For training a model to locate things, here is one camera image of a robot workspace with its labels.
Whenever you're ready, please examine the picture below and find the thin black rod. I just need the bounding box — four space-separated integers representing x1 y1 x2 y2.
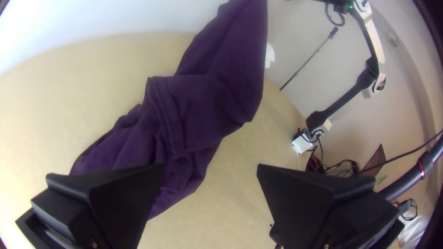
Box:
279 26 340 92

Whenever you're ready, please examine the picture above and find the black t-shirt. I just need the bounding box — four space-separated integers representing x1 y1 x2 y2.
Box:
69 0 269 222

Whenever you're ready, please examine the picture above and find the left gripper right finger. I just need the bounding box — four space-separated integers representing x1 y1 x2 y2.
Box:
256 163 405 249

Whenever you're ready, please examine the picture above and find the black cable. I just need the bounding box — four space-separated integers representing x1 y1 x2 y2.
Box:
297 127 327 173
359 129 443 173

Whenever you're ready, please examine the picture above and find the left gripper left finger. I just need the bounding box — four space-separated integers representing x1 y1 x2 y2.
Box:
30 163 165 249

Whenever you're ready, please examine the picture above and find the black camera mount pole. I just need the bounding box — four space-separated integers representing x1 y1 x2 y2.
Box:
377 135 443 203

